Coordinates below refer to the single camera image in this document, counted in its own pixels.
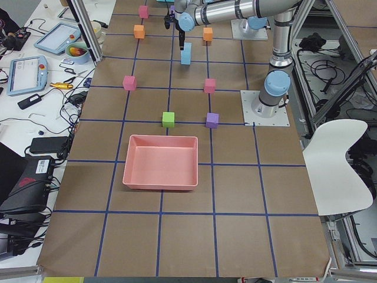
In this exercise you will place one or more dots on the light blue block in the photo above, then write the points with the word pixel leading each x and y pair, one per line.
pixel 185 58
pixel 187 48

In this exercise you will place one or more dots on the teach pendant far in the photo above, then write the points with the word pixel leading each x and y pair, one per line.
pixel 58 38

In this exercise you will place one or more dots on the pink plastic bin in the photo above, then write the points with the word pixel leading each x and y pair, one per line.
pixel 161 162

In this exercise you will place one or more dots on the black power adapter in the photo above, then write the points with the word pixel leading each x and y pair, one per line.
pixel 29 101

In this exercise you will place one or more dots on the orange block near base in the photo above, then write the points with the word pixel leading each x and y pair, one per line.
pixel 207 34

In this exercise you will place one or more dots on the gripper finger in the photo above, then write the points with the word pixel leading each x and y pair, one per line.
pixel 181 43

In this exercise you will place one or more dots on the scissors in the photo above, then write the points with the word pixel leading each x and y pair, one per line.
pixel 71 80

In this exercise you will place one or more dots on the green foam block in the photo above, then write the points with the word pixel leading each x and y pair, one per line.
pixel 168 119

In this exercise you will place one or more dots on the green bowl with fruit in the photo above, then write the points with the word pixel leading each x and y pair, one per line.
pixel 78 52

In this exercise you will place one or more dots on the pink block left far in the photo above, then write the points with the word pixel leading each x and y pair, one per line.
pixel 129 83

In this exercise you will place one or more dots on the purple block left side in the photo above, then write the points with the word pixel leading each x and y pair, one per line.
pixel 212 120

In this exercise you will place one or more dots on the pink block right far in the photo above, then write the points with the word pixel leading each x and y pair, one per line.
pixel 143 11

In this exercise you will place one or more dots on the teach pendant near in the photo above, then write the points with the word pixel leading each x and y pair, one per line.
pixel 27 75

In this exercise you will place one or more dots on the white chair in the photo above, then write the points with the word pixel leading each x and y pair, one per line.
pixel 337 188

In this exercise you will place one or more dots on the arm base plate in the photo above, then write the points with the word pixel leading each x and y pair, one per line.
pixel 238 32
pixel 255 113

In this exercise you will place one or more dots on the beige bowl with lemon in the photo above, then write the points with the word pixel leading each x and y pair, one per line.
pixel 99 33

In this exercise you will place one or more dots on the pink block near base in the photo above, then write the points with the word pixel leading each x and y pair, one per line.
pixel 210 85

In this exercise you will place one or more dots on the black computer box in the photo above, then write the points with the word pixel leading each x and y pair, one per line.
pixel 30 192

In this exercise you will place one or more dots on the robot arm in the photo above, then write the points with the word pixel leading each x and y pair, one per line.
pixel 253 15

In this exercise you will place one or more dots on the orange yellow tool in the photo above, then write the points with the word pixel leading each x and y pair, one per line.
pixel 63 86

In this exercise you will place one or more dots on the orange block far row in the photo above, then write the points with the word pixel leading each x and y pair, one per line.
pixel 139 31

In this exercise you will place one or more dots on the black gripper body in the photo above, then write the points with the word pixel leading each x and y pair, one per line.
pixel 181 33

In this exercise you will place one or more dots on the teach pendant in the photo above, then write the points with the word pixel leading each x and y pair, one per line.
pixel 58 38
pixel 27 75

